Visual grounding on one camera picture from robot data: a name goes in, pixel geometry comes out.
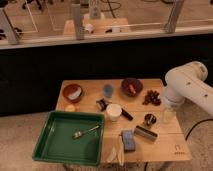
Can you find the black handled peeler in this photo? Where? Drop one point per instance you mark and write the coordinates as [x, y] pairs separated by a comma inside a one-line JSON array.
[[103, 104]]

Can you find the grey metal post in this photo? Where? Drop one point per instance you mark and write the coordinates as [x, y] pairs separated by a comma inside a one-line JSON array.
[[170, 26], [77, 20], [8, 29]]

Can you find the blue cup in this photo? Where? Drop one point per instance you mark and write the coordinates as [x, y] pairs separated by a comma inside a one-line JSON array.
[[108, 91]]

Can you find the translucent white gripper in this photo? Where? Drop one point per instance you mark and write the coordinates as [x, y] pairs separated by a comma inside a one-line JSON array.
[[168, 115]]

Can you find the grey metal post right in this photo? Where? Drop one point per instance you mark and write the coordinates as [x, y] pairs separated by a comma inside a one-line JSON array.
[[170, 26]]

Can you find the metal spoon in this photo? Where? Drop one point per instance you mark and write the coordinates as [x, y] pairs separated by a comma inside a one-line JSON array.
[[79, 134]]

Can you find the green plastic tray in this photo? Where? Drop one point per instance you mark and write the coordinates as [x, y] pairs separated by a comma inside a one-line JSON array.
[[55, 142]]

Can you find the yellow lemon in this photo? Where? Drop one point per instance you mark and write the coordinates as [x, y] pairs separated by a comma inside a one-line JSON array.
[[70, 108]]

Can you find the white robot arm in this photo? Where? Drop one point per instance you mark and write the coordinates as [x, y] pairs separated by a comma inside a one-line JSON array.
[[186, 82]]

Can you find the white plastic knife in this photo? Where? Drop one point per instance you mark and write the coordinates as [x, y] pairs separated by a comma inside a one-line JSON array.
[[120, 153]]

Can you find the small metal cup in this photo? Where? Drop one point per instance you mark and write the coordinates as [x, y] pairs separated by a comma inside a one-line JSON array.
[[149, 120]]

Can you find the red bowl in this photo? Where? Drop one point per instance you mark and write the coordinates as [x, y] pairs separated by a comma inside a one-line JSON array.
[[69, 89]]

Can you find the blue sponge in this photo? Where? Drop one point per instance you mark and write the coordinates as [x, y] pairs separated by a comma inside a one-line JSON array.
[[128, 140]]

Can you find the grey metal post left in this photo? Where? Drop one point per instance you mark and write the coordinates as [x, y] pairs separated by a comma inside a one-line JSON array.
[[8, 29]]

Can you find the background wooden table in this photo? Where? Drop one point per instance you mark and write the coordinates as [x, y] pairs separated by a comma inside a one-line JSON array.
[[99, 26]]

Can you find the white cloth in bowl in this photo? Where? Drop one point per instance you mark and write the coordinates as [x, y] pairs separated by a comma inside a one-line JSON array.
[[75, 95]]

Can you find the bunch of dark grapes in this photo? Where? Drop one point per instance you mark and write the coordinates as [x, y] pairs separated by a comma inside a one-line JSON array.
[[152, 97]]

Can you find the grey metal box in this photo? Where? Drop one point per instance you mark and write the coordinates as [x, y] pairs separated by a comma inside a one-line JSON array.
[[152, 136]]

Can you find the white cup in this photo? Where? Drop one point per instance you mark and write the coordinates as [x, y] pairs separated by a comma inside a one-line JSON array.
[[114, 111]]

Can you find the dark purple bowl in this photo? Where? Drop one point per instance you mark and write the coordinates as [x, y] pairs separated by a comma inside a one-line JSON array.
[[137, 84]]

